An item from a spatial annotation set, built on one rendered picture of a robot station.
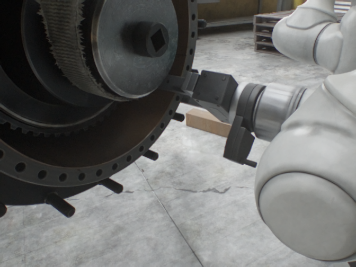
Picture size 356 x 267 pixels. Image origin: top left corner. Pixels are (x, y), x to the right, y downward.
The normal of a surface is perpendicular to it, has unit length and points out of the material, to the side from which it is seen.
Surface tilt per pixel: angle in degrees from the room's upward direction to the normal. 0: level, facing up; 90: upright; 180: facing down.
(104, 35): 90
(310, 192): 60
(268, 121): 80
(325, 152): 26
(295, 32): 65
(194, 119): 90
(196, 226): 0
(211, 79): 50
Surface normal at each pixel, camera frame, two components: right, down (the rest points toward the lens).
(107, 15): 0.80, 0.27
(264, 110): -0.55, -0.03
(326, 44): -0.93, 0.08
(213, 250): -0.04, -0.87
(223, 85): -0.48, -0.24
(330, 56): -0.93, 0.27
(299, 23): -0.78, -0.20
